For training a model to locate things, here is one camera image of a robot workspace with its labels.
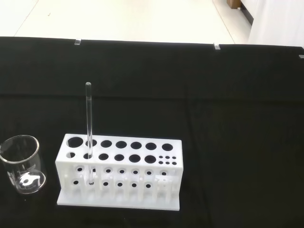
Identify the white test tube rack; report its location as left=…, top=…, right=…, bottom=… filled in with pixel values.
left=55, top=133, right=184, bottom=212

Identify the black bench cloth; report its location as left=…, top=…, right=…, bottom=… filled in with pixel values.
left=0, top=36, right=304, bottom=228

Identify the brown cardboard box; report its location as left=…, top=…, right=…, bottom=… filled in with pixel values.
left=227, top=0, right=243, bottom=9

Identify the clear glass beaker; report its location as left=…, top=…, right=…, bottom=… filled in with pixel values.
left=0, top=134, right=47, bottom=196

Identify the white fabric sheet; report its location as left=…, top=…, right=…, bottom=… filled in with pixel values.
left=247, top=0, right=304, bottom=48

